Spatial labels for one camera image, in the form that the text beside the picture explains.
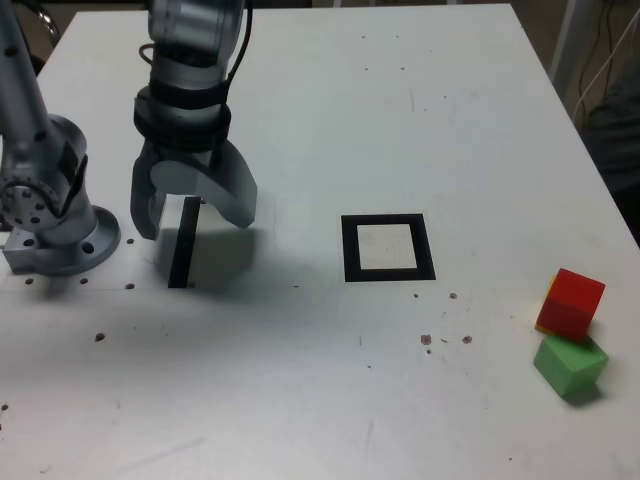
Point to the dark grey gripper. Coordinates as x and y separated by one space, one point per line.
185 156

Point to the yellow cube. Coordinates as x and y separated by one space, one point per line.
539 327

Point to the red cube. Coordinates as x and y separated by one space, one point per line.
570 305

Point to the green cube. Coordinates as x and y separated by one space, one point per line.
565 367

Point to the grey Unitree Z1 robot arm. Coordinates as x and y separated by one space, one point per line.
55 150

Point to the black tape square outline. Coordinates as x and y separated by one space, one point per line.
350 250

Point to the black tape strip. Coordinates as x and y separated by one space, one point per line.
182 250

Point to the person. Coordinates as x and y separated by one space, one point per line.
620 140

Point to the metal chair frame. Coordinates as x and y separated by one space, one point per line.
50 22

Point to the white post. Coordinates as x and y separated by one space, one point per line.
562 40

